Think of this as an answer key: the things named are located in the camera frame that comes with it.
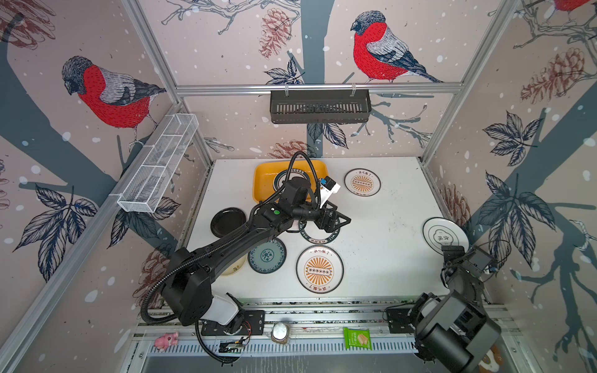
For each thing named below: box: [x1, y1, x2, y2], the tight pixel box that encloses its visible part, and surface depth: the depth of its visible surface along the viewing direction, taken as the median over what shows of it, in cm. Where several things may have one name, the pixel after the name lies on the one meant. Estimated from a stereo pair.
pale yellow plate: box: [219, 257, 247, 276], surface depth 87 cm
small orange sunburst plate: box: [343, 167, 382, 197], surface depth 113 cm
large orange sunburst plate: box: [295, 244, 345, 295], surface depth 87 cm
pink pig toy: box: [153, 331, 179, 352], surface depth 71 cm
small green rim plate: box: [298, 220, 341, 245], surface depth 94 cm
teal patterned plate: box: [247, 237, 287, 275], surface depth 90 cm
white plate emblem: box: [422, 216, 470, 256], surface depth 95 cm
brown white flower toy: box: [478, 344, 504, 373], surface depth 66 cm
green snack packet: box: [342, 327, 373, 351], surface depth 71 cm
